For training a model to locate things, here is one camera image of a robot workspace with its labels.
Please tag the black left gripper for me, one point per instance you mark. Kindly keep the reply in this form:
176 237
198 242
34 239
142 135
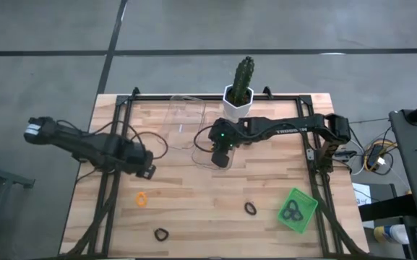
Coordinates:
139 159

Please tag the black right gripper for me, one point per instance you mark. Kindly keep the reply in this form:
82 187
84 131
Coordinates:
222 139

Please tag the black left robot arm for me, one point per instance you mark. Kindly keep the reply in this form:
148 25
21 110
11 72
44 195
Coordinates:
85 144

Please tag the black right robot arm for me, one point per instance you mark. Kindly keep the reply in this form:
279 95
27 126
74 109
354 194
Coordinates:
284 128

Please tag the clear plastic bin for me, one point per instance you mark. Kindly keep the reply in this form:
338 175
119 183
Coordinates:
179 115
204 162

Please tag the white planter pot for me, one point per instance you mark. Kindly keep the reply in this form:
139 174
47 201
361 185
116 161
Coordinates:
237 110

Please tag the green cactus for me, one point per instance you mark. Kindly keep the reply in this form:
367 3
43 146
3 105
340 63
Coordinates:
243 76

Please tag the green plastic tray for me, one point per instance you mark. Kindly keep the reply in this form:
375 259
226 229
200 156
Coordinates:
307 204

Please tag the white paper sheet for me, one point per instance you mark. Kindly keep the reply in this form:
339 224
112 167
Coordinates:
361 195

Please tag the white plug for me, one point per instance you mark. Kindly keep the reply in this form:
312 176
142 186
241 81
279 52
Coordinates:
380 161

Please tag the black stand bar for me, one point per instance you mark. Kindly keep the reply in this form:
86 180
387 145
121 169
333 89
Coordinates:
385 209

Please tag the white and yellow bottle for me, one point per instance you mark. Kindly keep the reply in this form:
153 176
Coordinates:
392 234

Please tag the black metal rig frame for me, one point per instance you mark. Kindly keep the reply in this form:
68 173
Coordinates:
284 97

